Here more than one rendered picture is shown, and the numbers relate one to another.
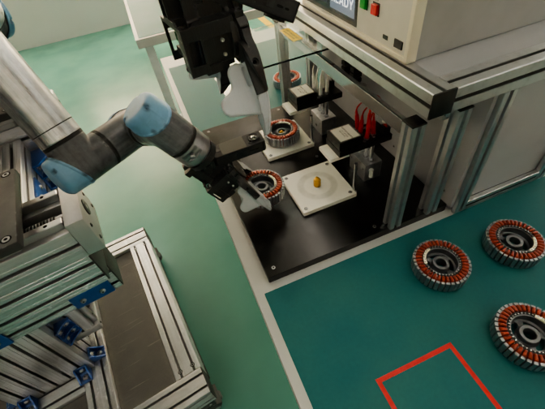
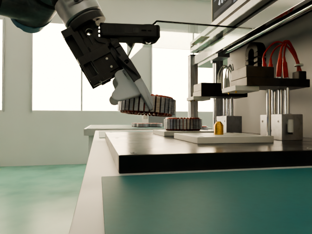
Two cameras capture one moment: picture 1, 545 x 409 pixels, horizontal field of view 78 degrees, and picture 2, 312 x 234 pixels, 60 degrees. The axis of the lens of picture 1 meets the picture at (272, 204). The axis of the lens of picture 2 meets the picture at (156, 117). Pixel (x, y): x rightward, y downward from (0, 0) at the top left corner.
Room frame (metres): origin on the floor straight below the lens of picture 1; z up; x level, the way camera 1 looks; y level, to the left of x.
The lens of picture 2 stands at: (0.07, -0.02, 0.81)
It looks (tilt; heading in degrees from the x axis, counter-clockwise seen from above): 1 degrees up; 3
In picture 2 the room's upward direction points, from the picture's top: straight up
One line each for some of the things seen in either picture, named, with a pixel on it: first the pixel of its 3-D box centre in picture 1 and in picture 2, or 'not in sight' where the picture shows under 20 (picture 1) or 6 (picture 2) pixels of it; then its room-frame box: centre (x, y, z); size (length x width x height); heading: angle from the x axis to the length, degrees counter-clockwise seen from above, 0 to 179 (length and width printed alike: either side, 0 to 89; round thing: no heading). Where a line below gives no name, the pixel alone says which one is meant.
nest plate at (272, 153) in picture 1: (282, 139); (182, 132); (0.87, -0.06, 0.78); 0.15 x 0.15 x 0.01; 15
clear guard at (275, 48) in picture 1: (272, 53); (182, 46); (0.90, -0.06, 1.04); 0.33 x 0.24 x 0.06; 105
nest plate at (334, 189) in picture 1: (317, 186); (218, 137); (0.64, -0.13, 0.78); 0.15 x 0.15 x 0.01; 15
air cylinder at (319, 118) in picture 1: (323, 119); (228, 124); (0.91, -0.20, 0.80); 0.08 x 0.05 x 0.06; 15
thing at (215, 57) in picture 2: not in sight; (219, 53); (1.03, -0.20, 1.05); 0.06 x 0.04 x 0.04; 15
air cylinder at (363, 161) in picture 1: (365, 163); (280, 126); (0.67, -0.27, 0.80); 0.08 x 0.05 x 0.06; 15
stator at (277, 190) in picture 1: (261, 188); (146, 105); (0.60, 0.02, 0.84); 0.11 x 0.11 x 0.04
